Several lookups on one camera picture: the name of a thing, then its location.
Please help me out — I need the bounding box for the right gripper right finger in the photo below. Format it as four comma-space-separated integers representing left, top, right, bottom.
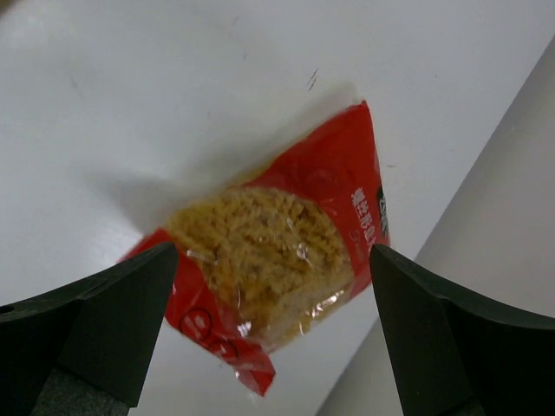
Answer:
369, 244, 554, 415

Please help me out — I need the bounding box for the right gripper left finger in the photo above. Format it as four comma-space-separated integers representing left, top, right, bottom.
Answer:
1, 243, 178, 415

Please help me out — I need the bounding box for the red fusilli pasta bag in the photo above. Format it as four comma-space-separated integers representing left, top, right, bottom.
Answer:
131, 83, 390, 396

